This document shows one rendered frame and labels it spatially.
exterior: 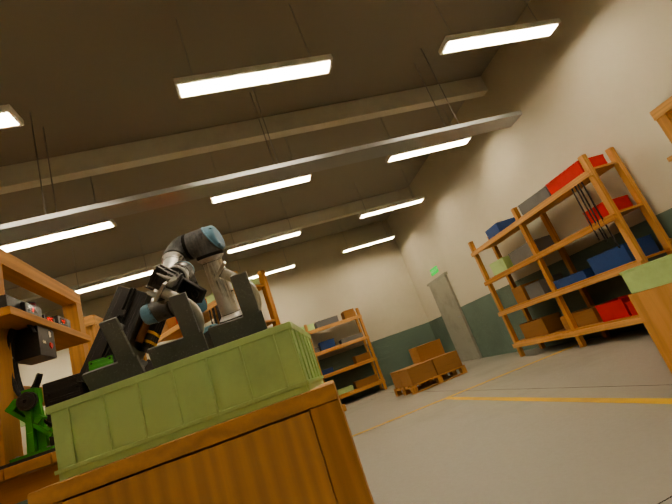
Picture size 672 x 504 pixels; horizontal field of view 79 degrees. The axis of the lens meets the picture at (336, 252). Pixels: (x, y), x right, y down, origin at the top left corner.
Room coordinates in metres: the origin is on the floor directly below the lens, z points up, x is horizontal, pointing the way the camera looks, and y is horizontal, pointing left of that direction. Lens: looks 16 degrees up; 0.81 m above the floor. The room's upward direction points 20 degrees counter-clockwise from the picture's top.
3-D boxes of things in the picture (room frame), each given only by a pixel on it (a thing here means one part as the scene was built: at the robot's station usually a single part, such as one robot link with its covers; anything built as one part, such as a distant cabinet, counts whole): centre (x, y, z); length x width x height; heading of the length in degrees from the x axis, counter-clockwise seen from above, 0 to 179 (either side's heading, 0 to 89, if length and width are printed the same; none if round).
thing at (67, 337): (2.03, 1.66, 1.52); 0.90 x 0.25 x 0.04; 16
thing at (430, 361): (8.27, -0.85, 0.37); 1.20 x 0.80 x 0.74; 113
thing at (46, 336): (1.93, 1.58, 1.42); 0.17 x 0.12 x 0.15; 16
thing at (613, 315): (6.14, -2.99, 1.10); 3.01 x 0.55 x 2.20; 15
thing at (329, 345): (10.78, 1.53, 1.12); 3.16 x 0.54 x 2.24; 105
